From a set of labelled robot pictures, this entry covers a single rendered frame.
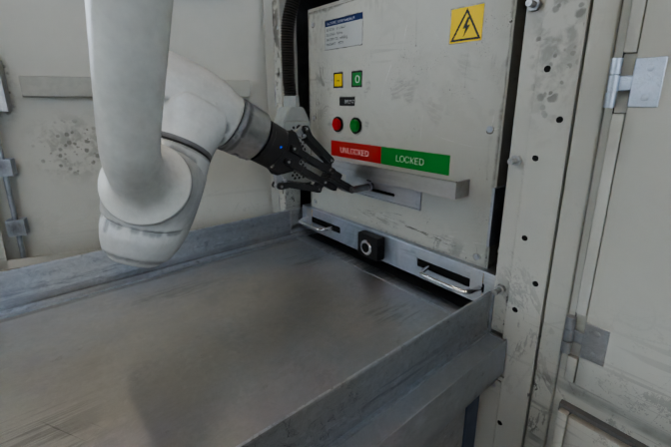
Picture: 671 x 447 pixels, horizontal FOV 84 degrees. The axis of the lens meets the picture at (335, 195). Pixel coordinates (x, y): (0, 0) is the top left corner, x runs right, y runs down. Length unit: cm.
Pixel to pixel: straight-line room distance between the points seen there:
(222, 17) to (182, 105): 50
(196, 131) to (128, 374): 33
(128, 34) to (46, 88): 67
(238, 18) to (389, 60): 42
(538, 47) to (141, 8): 44
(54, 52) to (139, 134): 65
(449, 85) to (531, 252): 29
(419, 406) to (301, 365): 16
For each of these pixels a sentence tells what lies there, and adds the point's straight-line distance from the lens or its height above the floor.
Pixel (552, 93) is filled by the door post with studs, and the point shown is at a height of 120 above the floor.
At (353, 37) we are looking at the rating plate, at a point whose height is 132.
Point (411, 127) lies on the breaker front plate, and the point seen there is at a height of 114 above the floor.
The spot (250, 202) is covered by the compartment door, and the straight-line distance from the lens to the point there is 103.
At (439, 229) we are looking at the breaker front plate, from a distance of 70.
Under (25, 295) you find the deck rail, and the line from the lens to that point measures 86.
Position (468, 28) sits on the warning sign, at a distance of 66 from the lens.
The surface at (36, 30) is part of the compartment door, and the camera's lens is 102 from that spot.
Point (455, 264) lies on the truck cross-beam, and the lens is 68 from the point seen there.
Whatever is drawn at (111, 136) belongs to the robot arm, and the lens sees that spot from 38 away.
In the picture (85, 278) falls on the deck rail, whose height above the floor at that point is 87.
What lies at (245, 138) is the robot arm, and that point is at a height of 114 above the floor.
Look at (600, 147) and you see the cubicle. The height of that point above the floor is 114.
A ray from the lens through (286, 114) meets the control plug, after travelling 84.
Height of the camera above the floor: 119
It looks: 14 degrees down
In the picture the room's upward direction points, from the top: straight up
